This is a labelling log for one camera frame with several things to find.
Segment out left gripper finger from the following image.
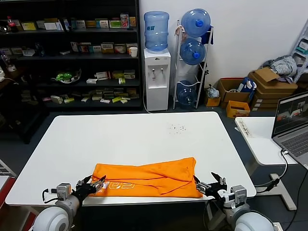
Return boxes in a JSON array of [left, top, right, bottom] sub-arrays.
[[90, 175, 107, 193], [77, 176, 92, 187]]

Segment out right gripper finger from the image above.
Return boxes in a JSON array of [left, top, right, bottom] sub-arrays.
[[211, 172, 227, 191], [193, 175, 212, 194]]

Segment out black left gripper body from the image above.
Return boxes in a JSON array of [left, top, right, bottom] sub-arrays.
[[73, 184, 93, 200]]

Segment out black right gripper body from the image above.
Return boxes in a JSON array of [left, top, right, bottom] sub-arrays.
[[205, 183, 228, 200]]

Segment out orange t-shirt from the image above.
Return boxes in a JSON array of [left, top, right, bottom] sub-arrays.
[[92, 156, 204, 198]]

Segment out pile of grey clothes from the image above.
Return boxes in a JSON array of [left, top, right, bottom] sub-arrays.
[[262, 54, 299, 84]]

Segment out white side table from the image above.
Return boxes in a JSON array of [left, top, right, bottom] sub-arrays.
[[234, 116, 299, 211]]

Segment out orange cardboard box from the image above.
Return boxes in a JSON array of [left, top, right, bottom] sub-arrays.
[[226, 100, 251, 118]]

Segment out red framed cart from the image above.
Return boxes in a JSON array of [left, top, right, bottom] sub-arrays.
[[0, 157, 18, 212]]

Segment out grey laptop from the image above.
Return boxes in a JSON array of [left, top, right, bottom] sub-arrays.
[[271, 91, 308, 169]]

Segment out open cardboard box red rim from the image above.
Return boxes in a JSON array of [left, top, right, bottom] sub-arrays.
[[217, 77, 252, 109]]

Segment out crumpled plastic bag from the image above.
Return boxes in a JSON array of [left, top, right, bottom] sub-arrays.
[[206, 84, 220, 99]]

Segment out blue bag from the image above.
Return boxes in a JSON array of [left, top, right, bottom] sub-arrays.
[[238, 76, 257, 101]]

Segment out white water dispenser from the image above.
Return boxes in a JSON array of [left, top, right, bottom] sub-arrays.
[[143, 48, 172, 112]]

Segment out stacked flat cardboard boxes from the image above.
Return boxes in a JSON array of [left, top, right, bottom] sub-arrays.
[[250, 80, 299, 112]]

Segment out bowl with green toys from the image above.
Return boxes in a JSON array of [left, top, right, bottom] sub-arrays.
[[51, 67, 82, 85]]

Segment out cardboard box with open flap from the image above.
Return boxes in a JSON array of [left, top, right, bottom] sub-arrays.
[[248, 67, 281, 84]]

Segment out black shelving unit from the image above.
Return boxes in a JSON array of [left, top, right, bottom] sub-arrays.
[[0, 0, 143, 111]]

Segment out white jug rack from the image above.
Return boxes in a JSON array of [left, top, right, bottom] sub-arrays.
[[173, 20, 215, 110]]

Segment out yellow medicine box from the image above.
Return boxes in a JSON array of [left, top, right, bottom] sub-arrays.
[[101, 42, 115, 53]]

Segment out dark blue bottle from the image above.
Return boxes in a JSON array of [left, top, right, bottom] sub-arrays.
[[35, 42, 46, 57]]

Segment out beige box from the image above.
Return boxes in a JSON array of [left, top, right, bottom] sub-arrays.
[[126, 42, 139, 54]]

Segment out clear plastic bottle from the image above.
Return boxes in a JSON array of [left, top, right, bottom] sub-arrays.
[[0, 53, 13, 70]]

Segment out dark blue cloth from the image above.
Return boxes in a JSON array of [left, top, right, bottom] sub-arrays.
[[201, 25, 215, 45]]

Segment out pink rag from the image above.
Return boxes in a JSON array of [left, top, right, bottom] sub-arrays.
[[175, 23, 187, 40]]

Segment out blue water jug with label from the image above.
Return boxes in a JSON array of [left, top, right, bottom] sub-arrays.
[[143, 11, 170, 54]]

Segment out pink colourful box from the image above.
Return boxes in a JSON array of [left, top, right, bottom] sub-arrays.
[[120, 13, 130, 28]]

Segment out dark glass teapot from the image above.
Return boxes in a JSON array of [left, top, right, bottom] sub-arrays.
[[0, 20, 12, 33]]

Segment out cola bottle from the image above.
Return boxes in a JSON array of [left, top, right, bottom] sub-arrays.
[[6, 15, 14, 33]]

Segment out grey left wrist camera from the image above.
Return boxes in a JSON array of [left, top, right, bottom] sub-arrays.
[[49, 183, 73, 201]]

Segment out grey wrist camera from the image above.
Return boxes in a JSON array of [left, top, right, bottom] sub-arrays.
[[49, 183, 73, 201], [222, 185, 248, 209]]

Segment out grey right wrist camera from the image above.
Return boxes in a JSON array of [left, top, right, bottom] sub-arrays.
[[222, 185, 248, 209]]

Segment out black right camera cable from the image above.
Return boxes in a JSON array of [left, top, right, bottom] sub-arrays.
[[203, 199, 218, 229]]

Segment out black camera cable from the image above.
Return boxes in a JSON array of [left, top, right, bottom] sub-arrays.
[[42, 188, 58, 205], [203, 199, 218, 229]]

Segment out black left camera cable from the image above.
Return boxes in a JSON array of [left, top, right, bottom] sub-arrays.
[[42, 188, 58, 205]]

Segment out white laptop cable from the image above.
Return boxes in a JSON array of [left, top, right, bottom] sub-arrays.
[[255, 149, 289, 193]]

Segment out black floor cable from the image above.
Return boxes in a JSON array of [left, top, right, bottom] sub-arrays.
[[282, 153, 304, 231]]

